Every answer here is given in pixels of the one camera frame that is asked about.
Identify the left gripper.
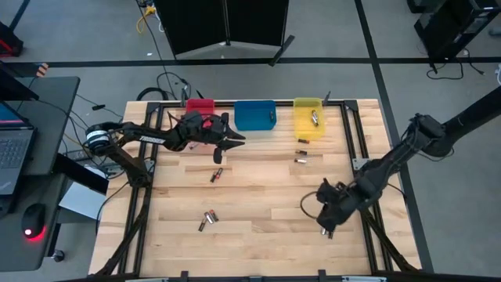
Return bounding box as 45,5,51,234
175,111,247,165

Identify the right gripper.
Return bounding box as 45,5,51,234
315,178,363,233

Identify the yellow plastic bin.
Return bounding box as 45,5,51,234
293,96,326,141

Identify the blue plastic bin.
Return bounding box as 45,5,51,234
233,99,277,132

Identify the red plastic bin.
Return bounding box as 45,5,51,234
183,97,216,151

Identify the grey metal mounting plate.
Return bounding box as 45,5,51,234
351,157,371,172

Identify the black folding screen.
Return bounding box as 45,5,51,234
153,0,295,67

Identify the grey power strip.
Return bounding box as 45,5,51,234
64,148,93,162

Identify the flat grey box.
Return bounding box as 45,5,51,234
58,180,109,221

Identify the black desk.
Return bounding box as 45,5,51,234
0,76,81,273

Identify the black computer mouse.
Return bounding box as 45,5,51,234
21,202,47,240

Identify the dark grey laptop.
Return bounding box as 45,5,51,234
0,100,36,197

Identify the black monitor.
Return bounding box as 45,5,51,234
0,60,41,102

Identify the black equipment cart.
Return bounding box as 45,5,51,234
406,0,501,66

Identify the red and black equipment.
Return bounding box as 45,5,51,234
0,21,25,58

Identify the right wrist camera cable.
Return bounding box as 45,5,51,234
299,190,326,219

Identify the black aluminium table frame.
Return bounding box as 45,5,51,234
93,99,422,282

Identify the thick black cable loop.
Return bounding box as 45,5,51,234
135,86,169,102

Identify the long thin black cable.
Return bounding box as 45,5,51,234
135,0,177,101

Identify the yellow cable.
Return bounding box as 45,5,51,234
135,5,157,34

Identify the black floor cable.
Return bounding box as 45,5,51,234
426,49,486,81

